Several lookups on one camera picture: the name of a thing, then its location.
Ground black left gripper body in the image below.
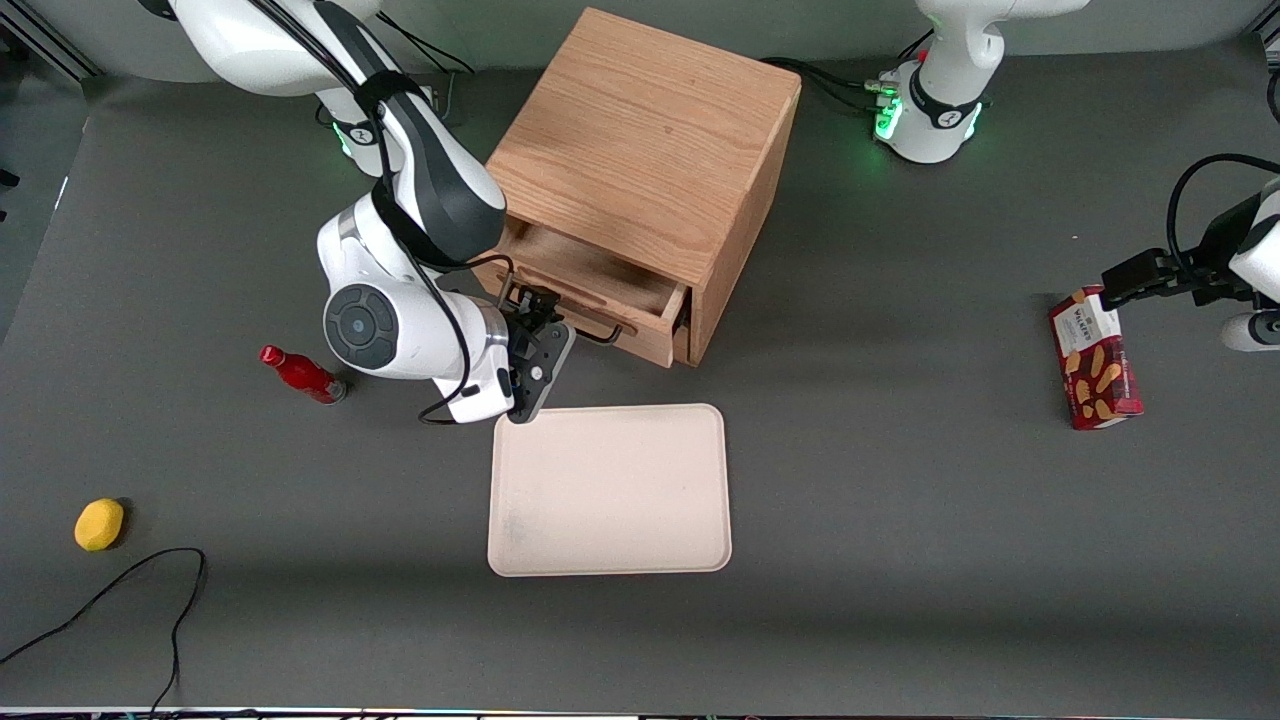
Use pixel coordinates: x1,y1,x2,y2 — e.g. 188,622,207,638
1195,195,1263,304

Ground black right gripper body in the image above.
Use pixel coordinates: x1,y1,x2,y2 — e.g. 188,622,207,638
505,298,549,396

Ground black metal drawer handle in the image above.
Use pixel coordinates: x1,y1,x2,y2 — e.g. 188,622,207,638
497,282,624,345

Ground wooden drawer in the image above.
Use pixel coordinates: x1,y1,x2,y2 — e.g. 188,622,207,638
472,222,691,369

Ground red tartan shortbread box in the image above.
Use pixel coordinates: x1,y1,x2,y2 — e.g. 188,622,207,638
1048,286,1144,431

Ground beige plastic tray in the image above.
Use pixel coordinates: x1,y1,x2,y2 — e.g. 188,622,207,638
487,403,733,578

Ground oak wooden cabinet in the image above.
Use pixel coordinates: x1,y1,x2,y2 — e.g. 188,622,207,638
485,8,803,369

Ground red plastic bottle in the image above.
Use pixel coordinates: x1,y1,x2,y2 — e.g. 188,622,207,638
259,345,348,406

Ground yellow lemon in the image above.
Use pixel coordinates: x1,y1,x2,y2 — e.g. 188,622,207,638
74,498,126,553

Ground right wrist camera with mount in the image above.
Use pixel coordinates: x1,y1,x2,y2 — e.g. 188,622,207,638
440,322,578,426

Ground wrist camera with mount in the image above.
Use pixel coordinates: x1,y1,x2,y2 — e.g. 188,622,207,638
1218,310,1280,353
440,322,578,426

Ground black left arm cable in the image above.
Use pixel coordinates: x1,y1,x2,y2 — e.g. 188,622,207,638
1166,152,1280,286

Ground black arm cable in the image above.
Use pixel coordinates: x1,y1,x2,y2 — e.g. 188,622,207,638
245,0,519,426
1166,152,1280,286

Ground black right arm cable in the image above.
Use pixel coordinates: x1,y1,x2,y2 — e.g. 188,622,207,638
245,0,519,426

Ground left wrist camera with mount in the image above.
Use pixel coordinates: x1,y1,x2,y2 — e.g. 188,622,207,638
1218,310,1280,353

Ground black right base cable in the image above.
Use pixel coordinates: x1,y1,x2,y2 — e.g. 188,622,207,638
378,12,476,126

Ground black left base cable bundle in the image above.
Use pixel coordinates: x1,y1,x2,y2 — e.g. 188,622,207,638
758,55,896,113

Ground thin black table cable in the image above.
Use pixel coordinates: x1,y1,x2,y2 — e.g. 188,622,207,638
0,547,208,716

